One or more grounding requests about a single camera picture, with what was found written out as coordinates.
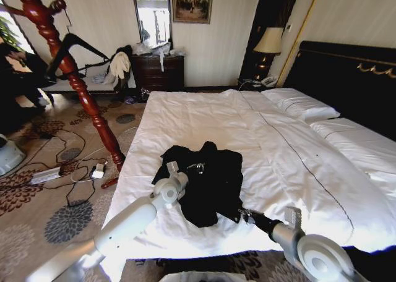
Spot red wooden coat rack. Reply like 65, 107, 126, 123
6, 0, 126, 190

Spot white robot front shell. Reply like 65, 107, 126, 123
160, 271, 241, 282

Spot white telephone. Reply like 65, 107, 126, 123
260, 75, 278, 88

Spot upholstered bench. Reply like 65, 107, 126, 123
41, 67, 139, 98

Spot table lamp with cream shade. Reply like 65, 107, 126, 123
252, 27, 284, 79

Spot framed painting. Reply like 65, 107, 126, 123
171, 0, 215, 25

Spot person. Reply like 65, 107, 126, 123
0, 43, 52, 134

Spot wall mirror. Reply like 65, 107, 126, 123
129, 0, 173, 49

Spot white pillow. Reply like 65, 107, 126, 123
261, 88, 341, 122

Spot green plant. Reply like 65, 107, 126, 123
0, 15, 24, 53

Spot black clothes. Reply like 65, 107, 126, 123
150, 141, 245, 229

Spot white duvet beside headboard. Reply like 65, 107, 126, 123
309, 117, 396, 202

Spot grey power strip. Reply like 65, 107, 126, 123
30, 166, 61, 186

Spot black cable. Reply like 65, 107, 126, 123
6, 129, 97, 207

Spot white cable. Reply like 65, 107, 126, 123
69, 145, 108, 184

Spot clear plastic bags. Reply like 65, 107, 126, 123
133, 42, 187, 58

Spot white charger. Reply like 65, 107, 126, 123
90, 163, 108, 179

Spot black clothes hanger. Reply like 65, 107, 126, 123
45, 11, 111, 80

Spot dark nightstand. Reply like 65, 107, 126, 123
237, 77, 279, 93

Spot purple items on floor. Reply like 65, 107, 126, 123
124, 88, 152, 105

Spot large white duvet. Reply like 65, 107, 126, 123
100, 89, 396, 260

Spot dark wooden dresser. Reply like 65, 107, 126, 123
131, 53, 186, 93

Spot cream garment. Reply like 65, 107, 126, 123
106, 51, 132, 85

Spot white round machine base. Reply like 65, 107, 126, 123
0, 133, 27, 176

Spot black headboard with gold trim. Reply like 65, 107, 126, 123
283, 40, 396, 142

